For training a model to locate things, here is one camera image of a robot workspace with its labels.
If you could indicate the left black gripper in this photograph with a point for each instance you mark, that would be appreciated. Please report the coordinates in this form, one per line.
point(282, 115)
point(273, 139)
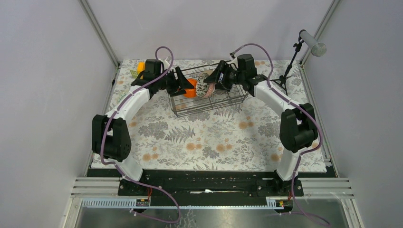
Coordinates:
point(182, 81)

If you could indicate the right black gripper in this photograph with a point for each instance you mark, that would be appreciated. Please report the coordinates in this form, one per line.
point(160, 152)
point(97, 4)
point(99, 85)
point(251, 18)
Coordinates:
point(223, 67)

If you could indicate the beige bowl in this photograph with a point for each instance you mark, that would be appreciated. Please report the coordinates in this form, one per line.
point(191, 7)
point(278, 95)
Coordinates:
point(203, 76)

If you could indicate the pink speckled bowl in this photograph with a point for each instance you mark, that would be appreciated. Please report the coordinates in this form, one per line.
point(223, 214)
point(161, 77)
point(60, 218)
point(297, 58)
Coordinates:
point(203, 89)

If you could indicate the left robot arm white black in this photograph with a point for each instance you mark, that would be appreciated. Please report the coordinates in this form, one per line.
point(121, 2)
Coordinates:
point(110, 132)

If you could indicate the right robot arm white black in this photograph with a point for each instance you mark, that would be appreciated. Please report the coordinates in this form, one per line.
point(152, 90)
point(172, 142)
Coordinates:
point(298, 127)

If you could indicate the orange bowl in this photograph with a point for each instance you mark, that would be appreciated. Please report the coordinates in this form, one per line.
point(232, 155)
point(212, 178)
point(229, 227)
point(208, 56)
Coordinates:
point(191, 93)

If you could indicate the orange yellow block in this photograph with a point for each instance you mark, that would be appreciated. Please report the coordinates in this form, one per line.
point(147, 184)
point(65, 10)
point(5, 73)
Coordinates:
point(140, 67)

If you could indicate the black microphone tripod stand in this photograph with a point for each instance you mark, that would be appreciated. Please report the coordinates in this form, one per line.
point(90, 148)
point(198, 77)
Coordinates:
point(282, 79)

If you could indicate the floral patterned table mat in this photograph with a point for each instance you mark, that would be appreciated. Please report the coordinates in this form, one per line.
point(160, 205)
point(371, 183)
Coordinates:
point(241, 137)

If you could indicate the silver microphone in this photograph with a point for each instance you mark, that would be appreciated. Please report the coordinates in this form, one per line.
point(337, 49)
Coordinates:
point(317, 48)

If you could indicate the black wire dish rack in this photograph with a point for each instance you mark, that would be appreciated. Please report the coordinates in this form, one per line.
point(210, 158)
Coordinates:
point(183, 106)

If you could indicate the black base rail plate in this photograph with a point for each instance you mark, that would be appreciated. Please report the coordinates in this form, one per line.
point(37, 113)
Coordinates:
point(205, 188)

